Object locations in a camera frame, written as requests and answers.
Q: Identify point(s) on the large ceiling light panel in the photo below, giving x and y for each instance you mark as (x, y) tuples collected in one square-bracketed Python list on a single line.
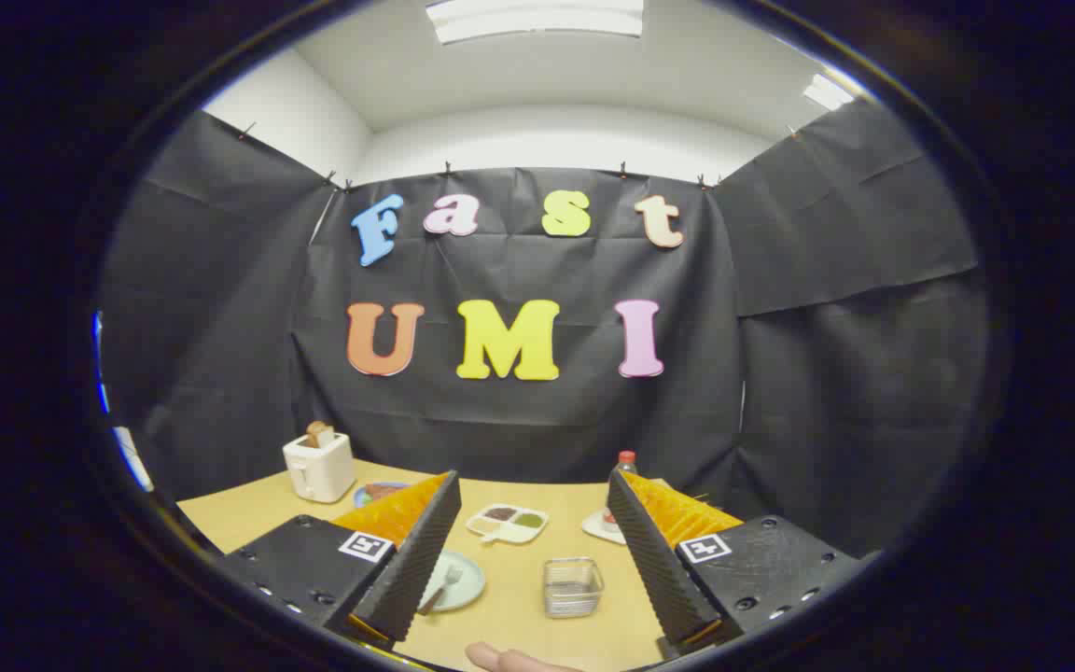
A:
[(537, 19)]

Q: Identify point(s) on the brown bread slice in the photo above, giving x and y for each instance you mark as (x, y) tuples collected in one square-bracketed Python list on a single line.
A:
[(319, 433)]

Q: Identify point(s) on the green beans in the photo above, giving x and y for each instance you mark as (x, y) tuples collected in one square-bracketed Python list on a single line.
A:
[(529, 520)]

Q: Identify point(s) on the yellow beans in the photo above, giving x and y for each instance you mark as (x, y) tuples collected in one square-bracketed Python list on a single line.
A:
[(483, 525)]

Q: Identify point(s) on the small ceiling light panel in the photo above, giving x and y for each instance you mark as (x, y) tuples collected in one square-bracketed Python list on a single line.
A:
[(827, 91)]

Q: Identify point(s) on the clear water bottle red cap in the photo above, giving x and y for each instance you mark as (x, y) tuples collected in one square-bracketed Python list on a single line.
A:
[(627, 459)]

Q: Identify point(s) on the white square coaster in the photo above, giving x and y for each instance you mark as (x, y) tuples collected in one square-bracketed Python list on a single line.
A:
[(598, 529)]

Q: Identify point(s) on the white divided tray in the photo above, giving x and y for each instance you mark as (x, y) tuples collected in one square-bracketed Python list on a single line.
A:
[(523, 534)]

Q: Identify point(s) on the blue plate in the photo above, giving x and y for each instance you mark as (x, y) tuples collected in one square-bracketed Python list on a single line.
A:
[(360, 496)]

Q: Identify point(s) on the pale green plate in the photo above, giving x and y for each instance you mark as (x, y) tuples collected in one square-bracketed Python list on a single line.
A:
[(467, 583)]

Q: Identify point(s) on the white toaster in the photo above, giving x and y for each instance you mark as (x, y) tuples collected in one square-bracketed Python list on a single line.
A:
[(318, 471)]

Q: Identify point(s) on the brown steak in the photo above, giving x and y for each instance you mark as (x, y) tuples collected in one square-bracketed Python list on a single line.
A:
[(380, 489)]

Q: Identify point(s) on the dark red beans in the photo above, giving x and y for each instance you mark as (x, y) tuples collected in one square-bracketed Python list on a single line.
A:
[(500, 512)]

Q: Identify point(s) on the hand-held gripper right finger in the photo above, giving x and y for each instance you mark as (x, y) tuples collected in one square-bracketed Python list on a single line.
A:
[(654, 569)]

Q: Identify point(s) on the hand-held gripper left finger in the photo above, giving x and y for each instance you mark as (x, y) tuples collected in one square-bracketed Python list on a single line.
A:
[(416, 569)]

